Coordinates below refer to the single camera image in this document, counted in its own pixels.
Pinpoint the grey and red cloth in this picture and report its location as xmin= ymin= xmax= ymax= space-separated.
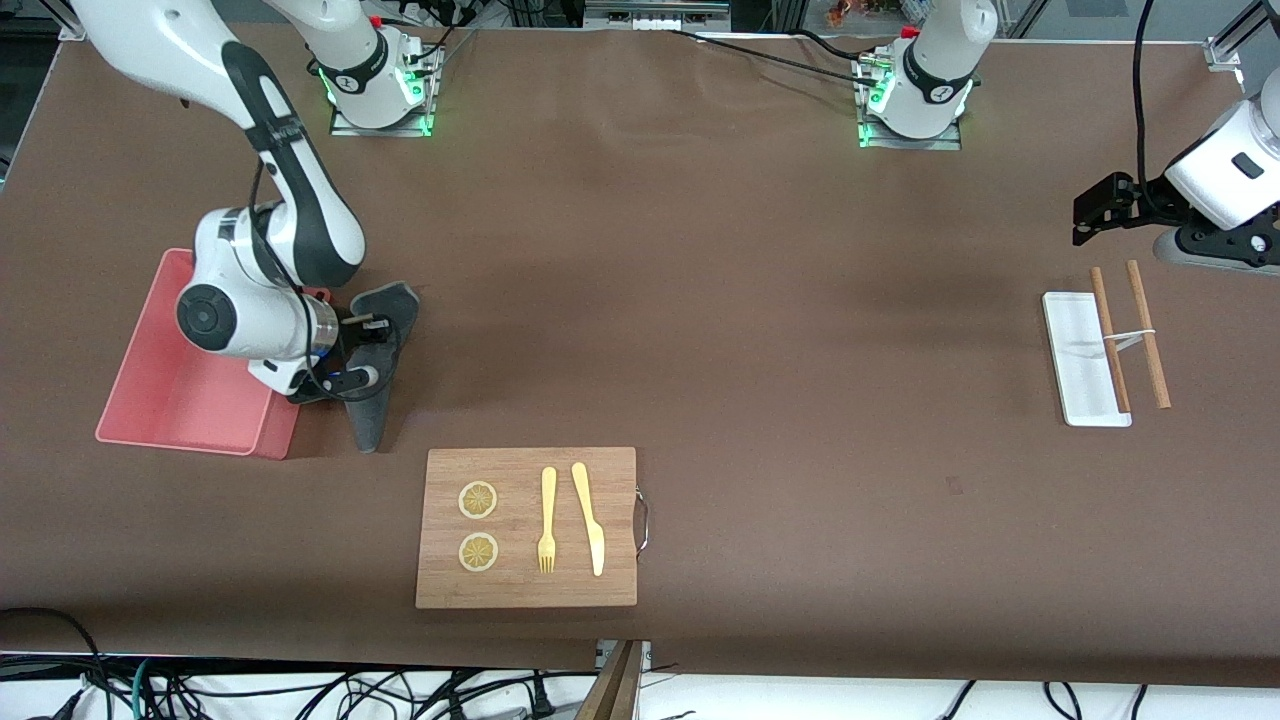
xmin=344 ymin=282 xmax=422 ymax=455

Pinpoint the wooden rack rod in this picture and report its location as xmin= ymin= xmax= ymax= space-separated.
xmin=1126 ymin=260 xmax=1172 ymax=410
xmin=1089 ymin=267 xmax=1132 ymax=415

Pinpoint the white rectangular rack tray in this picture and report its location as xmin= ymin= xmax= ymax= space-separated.
xmin=1042 ymin=291 xmax=1134 ymax=429

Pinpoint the pink plastic bin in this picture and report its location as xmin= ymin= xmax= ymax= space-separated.
xmin=95 ymin=248 xmax=332 ymax=461

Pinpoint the yellow wooden fork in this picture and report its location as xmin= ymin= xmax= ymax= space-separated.
xmin=537 ymin=466 xmax=559 ymax=575

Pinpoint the yellow wooden knife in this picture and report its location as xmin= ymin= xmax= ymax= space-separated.
xmin=571 ymin=461 xmax=607 ymax=578

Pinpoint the bamboo cutting board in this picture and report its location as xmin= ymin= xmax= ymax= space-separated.
xmin=415 ymin=447 xmax=639 ymax=610

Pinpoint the silver box behind table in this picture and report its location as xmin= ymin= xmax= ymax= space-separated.
xmin=583 ymin=0 xmax=733 ymax=33

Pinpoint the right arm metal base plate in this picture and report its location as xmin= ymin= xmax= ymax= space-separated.
xmin=329 ymin=100 xmax=439 ymax=139

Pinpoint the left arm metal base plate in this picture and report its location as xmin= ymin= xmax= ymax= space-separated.
xmin=857 ymin=122 xmax=964 ymax=152

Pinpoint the black cable across table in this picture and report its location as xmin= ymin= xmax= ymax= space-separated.
xmin=665 ymin=28 xmax=887 ymax=82

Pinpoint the black looped floor cable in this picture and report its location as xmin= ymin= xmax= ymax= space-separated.
xmin=0 ymin=606 xmax=106 ymax=701

